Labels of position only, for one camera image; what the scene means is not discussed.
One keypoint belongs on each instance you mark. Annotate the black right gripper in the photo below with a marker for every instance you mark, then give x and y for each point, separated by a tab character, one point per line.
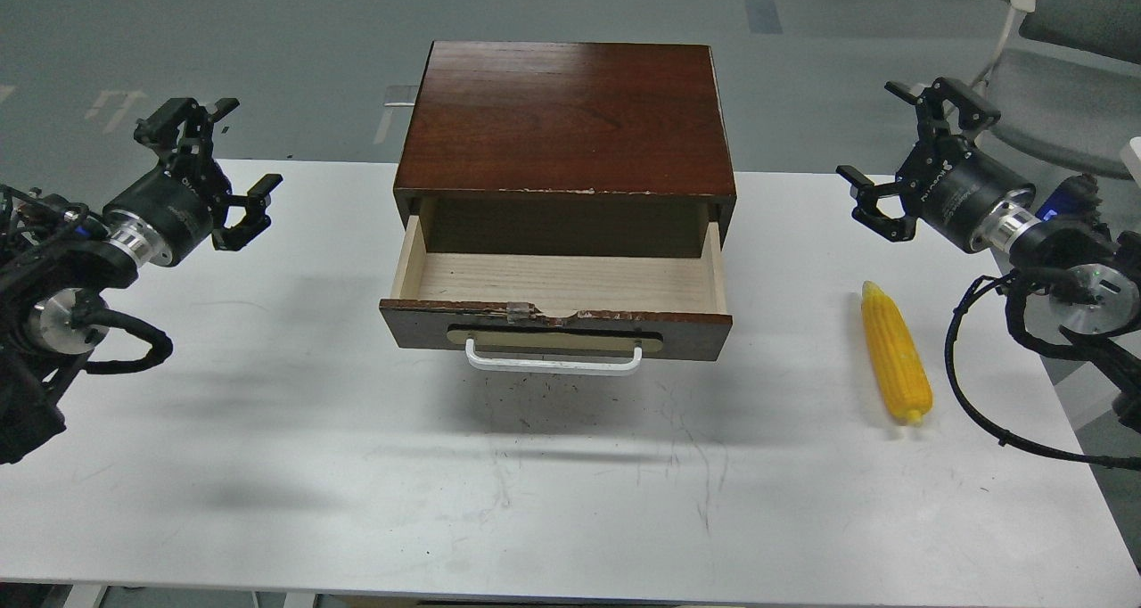
946	180

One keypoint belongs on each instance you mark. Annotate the grey office chair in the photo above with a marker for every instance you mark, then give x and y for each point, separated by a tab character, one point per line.
1064	75

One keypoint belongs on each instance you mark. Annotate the wooden drawer with white handle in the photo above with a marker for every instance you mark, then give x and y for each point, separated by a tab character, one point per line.
572	308

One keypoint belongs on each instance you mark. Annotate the yellow corn cob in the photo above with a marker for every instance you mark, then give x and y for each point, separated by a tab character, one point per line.
898	369

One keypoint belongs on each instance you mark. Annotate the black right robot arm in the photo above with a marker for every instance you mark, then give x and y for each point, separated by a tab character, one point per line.
1075	289

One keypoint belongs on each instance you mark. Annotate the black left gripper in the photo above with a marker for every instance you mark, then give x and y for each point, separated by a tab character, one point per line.
164	216

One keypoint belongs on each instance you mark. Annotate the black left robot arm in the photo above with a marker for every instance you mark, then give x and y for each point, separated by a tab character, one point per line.
58	256

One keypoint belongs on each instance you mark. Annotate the dark wooden drawer cabinet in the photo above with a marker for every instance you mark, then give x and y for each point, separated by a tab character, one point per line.
540	120

